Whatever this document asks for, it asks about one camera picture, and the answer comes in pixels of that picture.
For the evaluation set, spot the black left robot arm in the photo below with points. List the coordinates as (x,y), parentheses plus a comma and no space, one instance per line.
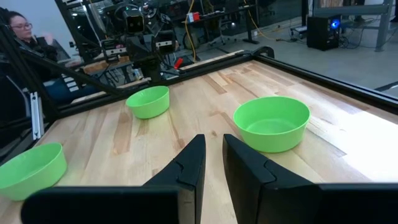
(152,71)

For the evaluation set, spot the person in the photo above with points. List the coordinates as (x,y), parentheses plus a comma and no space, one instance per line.
(21,28)

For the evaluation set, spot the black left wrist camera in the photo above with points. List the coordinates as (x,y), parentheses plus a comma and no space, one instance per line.
(135,22)

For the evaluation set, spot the green plastic bowl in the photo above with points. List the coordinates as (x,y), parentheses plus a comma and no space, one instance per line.
(31,183)
(270,140)
(149,107)

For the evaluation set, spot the black computer tower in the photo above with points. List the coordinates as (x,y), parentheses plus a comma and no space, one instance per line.
(320,35)

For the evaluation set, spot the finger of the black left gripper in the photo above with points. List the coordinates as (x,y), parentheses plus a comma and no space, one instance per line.
(149,48)
(135,48)

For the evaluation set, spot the silver aluminium bracket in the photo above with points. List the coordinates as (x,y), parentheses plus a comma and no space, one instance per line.
(37,118)

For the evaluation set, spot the red and white box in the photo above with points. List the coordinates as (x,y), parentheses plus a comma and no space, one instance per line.
(195,16)

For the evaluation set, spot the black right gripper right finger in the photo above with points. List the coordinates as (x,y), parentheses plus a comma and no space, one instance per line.
(248,174)

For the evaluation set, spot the black desk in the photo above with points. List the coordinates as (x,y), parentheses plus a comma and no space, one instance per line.
(250,28)

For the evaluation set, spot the grey metal desk frame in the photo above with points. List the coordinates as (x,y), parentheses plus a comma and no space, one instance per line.
(384,28)

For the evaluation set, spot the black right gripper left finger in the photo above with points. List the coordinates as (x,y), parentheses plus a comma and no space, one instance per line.
(192,161)

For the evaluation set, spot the wooden side table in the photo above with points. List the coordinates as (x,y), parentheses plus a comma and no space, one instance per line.
(96,66)

